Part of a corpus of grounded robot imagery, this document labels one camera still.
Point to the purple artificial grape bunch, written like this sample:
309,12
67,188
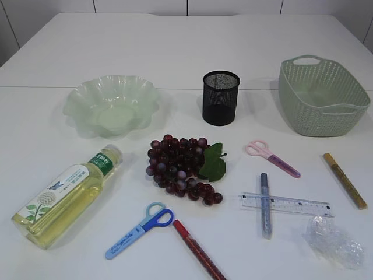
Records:
187,167

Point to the pink scissors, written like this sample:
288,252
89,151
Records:
260,148

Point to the yellow tea bottle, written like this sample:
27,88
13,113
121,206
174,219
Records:
46,217

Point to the clear plastic sheet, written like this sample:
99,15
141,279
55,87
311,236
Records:
334,244

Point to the black mesh pen holder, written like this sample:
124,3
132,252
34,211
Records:
220,93

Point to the green wavy glass plate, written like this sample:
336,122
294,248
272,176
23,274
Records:
112,105

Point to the clear plastic ruler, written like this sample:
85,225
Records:
288,205

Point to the silver glitter pen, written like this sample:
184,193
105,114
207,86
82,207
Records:
265,207

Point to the red glitter pen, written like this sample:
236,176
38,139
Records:
198,252

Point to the green woven plastic basket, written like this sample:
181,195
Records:
322,99

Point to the gold glitter pen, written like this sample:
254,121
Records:
345,182

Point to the blue scissors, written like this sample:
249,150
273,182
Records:
157,215

